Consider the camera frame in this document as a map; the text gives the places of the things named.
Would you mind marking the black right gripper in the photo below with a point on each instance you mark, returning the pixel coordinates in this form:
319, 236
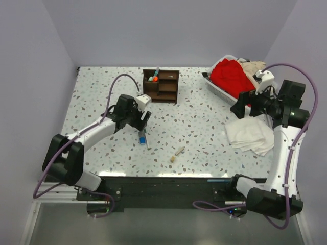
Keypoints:
238, 108

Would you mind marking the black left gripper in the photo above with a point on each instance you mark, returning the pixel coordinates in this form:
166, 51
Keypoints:
139, 124

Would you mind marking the white green-capped pen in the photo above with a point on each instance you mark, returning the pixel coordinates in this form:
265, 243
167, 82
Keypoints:
146, 139

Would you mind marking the brown wooden desk organizer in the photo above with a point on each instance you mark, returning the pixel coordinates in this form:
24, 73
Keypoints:
165, 89

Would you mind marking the blue pen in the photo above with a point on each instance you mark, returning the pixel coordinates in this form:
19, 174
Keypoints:
218, 180

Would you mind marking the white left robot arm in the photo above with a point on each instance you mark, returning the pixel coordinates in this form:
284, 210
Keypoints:
64, 160

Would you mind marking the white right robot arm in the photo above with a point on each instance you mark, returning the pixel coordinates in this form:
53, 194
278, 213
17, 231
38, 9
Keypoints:
277, 198

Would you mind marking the blue glue stick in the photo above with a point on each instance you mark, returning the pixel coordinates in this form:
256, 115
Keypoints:
142, 138

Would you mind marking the white plastic laundry basket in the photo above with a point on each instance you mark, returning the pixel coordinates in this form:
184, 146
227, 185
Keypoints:
218, 91

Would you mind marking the white folded towel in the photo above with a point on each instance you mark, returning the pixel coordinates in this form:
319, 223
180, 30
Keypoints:
250, 134

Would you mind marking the red cloth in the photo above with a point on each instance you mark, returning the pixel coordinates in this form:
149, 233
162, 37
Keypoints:
230, 77

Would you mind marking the beige cloth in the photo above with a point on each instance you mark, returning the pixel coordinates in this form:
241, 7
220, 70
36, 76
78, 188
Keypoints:
251, 67

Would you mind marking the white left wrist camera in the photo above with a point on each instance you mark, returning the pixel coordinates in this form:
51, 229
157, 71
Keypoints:
142, 102

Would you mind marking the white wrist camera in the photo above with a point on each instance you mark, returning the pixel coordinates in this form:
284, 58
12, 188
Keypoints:
142, 102
264, 80

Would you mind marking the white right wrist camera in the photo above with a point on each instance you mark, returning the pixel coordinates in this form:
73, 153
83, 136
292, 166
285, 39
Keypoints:
264, 80

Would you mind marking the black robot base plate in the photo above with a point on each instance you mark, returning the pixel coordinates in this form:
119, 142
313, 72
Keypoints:
120, 193

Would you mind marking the aluminium rail frame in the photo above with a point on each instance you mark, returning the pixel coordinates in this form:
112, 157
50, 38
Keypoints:
50, 191

